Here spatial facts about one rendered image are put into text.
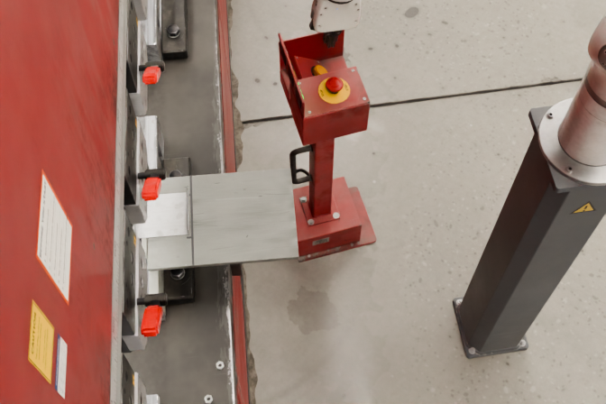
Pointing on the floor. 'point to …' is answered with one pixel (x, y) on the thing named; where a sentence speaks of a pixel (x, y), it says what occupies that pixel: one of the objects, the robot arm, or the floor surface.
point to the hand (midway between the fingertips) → (330, 37)
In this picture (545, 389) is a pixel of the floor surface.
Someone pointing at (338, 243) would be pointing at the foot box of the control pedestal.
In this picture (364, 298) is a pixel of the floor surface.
